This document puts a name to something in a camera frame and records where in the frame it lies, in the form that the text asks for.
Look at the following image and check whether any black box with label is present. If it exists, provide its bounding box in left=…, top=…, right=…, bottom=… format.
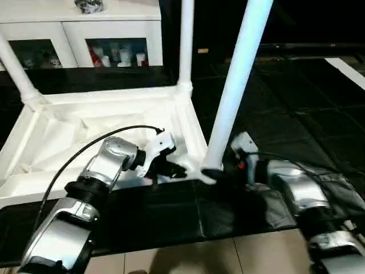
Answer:
left=159, top=0, right=249, bottom=86

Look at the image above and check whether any white glass door cabinet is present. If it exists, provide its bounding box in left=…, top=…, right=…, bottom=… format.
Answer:
left=0, top=0, right=164, bottom=69

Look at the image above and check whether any black work mat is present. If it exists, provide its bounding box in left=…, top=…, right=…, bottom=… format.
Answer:
left=0, top=54, right=365, bottom=255

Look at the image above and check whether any red white bottle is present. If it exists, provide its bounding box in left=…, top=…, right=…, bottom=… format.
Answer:
left=90, top=45, right=101, bottom=67

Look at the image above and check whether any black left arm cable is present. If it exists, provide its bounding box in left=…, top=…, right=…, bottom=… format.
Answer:
left=33, top=125, right=166, bottom=229

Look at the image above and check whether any white plastic table top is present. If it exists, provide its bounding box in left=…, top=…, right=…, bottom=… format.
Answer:
left=0, top=82, right=222, bottom=211

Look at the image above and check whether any white toy figurine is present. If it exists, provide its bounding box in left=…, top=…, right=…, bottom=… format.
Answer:
left=47, top=53, right=63, bottom=69

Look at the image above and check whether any dark crumpled bundle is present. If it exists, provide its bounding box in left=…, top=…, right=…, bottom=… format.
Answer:
left=74, top=0, right=104, bottom=15

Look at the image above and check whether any black long rail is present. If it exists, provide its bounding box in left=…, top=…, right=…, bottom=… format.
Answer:
left=256, top=42, right=365, bottom=54

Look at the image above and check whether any white plastic table leg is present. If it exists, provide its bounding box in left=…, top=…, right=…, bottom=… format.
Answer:
left=0, top=34, right=47, bottom=107
left=176, top=0, right=196, bottom=90
left=201, top=0, right=275, bottom=175

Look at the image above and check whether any white flat strip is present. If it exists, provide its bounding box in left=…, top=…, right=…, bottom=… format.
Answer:
left=325, top=57, right=365, bottom=91

